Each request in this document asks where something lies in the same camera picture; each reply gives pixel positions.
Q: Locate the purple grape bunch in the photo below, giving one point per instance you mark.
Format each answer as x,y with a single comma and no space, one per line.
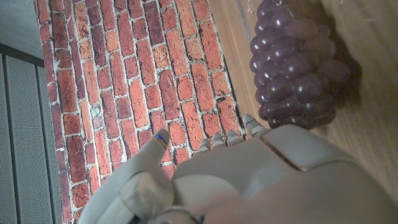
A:
289,71

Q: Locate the red brick print backdrop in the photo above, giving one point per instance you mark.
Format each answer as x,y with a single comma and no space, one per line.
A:
140,77

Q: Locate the grey perforated panel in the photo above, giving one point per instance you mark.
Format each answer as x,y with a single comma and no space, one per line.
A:
25,140

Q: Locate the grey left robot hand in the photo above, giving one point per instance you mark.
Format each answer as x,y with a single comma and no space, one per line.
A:
248,174

